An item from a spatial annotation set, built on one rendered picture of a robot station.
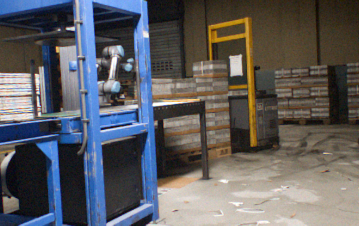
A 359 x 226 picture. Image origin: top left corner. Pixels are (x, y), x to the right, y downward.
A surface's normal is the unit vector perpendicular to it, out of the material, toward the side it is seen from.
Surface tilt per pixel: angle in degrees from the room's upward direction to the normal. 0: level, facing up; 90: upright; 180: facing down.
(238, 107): 90
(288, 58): 90
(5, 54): 90
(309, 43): 90
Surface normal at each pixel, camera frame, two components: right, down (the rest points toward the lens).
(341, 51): -0.46, 0.07
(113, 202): 0.88, -0.03
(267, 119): 0.66, 0.00
